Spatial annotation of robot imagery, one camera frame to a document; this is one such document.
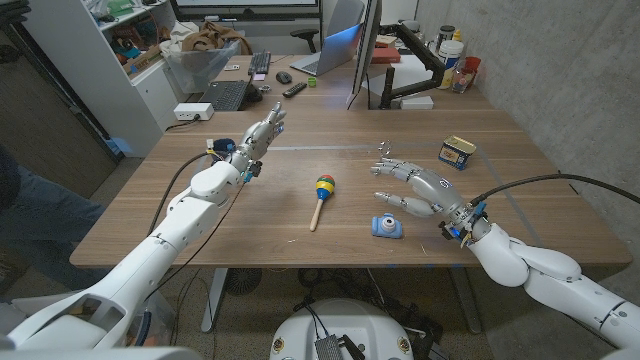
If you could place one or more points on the black white teleoperation glove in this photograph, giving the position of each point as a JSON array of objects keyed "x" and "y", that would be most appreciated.
[{"x": 12, "y": 12}]

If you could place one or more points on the white tub container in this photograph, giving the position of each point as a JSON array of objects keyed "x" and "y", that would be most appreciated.
[{"x": 451, "y": 52}]

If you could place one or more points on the white table leg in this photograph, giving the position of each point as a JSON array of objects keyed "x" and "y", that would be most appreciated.
[
  {"x": 215, "y": 300},
  {"x": 465, "y": 300}
]

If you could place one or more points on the yellow bottle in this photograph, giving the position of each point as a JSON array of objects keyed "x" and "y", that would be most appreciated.
[{"x": 457, "y": 36}]

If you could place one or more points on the black computer monitor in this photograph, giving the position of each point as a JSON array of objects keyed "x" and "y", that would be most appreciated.
[{"x": 367, "y": 45}]

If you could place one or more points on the narrow black keyboard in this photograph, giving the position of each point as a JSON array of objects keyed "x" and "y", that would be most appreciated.
[{"x": 259, "y": 62}]

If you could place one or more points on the grey office chair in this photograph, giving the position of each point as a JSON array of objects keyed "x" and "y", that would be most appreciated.
[{"x": 345, "y": 15}]

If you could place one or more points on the red cup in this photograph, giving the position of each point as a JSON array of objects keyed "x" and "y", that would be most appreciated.
[{"x": 472, "y": 64}]

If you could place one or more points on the dark wooden cabinet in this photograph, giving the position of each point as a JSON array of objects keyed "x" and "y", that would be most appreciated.
[{"x": 50, "y": 125}]

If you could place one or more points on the white shelf cabinet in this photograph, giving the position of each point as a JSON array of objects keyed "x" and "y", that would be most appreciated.
[{"x": 100, "y": 75}]

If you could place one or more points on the silver laptop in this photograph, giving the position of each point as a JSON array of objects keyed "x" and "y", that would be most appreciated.
[{"x": 337, "y": 50}]

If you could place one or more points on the clear plastic bin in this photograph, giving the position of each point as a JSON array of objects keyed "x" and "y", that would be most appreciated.
[{"x": 200, "y": 70}]

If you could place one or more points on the dark blue mug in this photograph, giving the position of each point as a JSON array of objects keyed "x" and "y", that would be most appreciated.
[{"x": 225, "y": 145}]

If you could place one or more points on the blue toy camera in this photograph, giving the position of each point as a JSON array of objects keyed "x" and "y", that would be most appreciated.
[{"x": 386, "y": 226}]

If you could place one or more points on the white cloth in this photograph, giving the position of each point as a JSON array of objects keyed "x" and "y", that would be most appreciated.
[{"x": 175, "y": 40}]

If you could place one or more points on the black remote control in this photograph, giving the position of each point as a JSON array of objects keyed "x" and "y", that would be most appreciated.
[{"x": 295, "y": 90}]

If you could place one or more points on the person in dark clothes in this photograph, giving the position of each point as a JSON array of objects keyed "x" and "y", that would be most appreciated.
[{"x": 45, "y": 225}]

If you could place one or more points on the white power strip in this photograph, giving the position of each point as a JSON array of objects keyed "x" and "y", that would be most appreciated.
[{"x": 192, "y": 111}]

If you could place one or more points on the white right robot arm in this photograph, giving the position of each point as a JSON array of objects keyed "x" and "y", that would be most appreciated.
[{"x": 550, "y": 275}]

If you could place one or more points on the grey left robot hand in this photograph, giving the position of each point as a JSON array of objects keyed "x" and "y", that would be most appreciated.
[{"x": 260, "y": 140}]

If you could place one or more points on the clear plastic cup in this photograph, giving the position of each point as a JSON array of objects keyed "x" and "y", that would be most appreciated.
[{"x": 462, "y": 81}]

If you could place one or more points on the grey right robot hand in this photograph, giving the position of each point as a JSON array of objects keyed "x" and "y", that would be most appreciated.
[{"x": 435, "y": 192}]

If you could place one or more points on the rectangular food tin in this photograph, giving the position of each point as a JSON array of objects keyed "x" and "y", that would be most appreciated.
[{"x": 457, "y": 152}]

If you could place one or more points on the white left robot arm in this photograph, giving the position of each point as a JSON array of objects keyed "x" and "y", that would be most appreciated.
[{"x": 175, "y": 225}]

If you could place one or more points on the colourful striped wooden maraca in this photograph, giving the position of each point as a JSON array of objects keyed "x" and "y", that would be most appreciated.
[{"x": 325, "y": 187}]

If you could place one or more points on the dark lidded jar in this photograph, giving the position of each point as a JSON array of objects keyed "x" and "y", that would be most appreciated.
[{"x": 445, "y": 36}]

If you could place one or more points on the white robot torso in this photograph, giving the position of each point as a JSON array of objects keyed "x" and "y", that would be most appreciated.
[{"x": 345, "y": 325}]

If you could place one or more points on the black computer mouse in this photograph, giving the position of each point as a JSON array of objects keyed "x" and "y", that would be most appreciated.
[{"x": 284, "y": 77}]

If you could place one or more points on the pink sticky note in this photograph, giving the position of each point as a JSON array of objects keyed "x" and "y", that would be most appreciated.
[{"x": 258, "y": 77}]

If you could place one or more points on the brown cloth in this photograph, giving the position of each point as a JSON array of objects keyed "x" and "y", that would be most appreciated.
[{"x": 212, "y": 37}]

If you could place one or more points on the flat white box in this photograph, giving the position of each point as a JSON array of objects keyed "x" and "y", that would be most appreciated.
[{"x": 416, "y": 102}]

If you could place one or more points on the black floor fan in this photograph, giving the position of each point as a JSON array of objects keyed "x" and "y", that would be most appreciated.
[{"x": 243, "y": 280}]

